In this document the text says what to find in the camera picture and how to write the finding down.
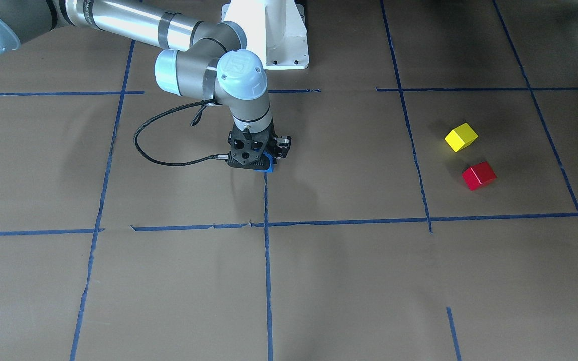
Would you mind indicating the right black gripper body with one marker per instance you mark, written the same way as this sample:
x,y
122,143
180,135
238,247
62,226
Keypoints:
x,y
282,146

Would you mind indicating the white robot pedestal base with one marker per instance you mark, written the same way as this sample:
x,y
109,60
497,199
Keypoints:
x,y
276,31

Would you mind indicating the blue wooden block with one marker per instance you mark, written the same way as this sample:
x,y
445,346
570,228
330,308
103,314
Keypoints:
x,y
271,163

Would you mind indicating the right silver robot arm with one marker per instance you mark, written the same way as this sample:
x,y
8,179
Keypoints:
x,y
207,62

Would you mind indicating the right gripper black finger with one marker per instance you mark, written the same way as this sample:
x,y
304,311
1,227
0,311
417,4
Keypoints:
x,y
280,146

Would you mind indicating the red wooden block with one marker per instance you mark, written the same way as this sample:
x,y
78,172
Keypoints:
x,y
479,175

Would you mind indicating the yellow wooden block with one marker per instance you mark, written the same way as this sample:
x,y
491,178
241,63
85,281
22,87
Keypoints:
x,y
461,137

